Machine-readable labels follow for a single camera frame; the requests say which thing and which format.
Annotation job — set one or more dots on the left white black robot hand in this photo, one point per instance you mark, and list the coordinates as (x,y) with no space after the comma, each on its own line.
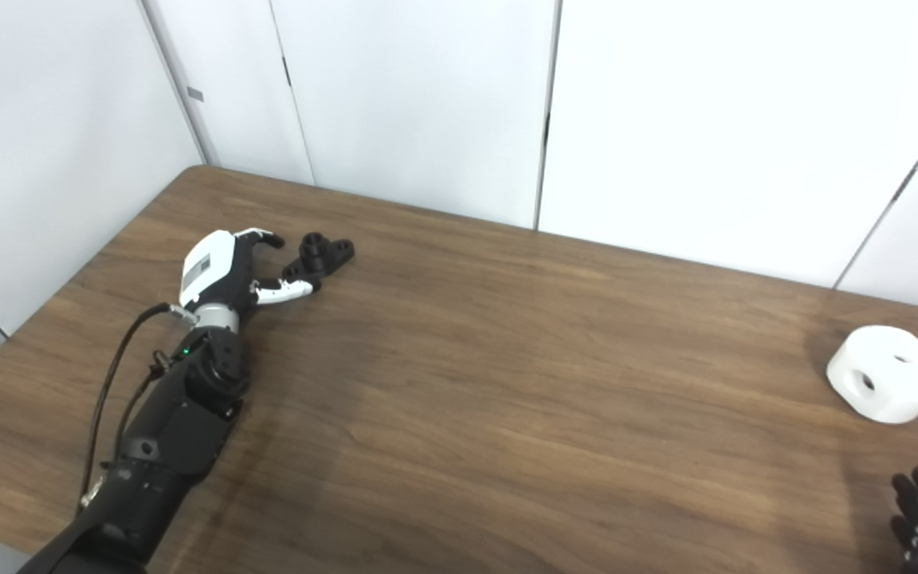
(212,267)

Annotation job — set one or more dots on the black flanged holder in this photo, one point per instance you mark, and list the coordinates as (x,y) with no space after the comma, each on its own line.
(323,251)

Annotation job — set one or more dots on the round white piece with holes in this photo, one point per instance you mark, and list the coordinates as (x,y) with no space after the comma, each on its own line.
(897,375)

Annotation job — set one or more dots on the grey tape patch on wall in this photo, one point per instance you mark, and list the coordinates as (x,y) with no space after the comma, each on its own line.
(195,94)

